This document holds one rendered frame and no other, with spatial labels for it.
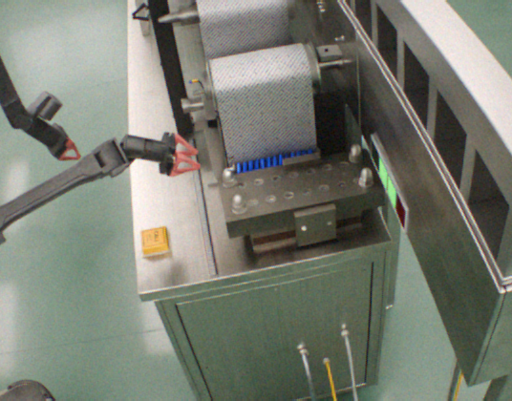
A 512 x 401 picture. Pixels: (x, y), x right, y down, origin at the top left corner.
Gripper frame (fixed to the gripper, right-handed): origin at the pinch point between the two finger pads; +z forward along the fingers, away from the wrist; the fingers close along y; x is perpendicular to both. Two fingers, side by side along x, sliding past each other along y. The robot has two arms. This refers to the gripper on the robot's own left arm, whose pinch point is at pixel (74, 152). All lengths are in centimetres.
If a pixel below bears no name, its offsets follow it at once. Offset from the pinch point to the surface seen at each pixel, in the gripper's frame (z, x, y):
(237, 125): 8, -36, -36
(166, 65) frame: 6.7, -36.1, 0.7
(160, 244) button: 13.8, 0.5, -37.1
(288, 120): 15, -45, -42
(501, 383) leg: 33, -31, -123
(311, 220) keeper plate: 23, -30, -61
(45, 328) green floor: 73, 84, 38
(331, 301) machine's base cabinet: 50, -16, -66
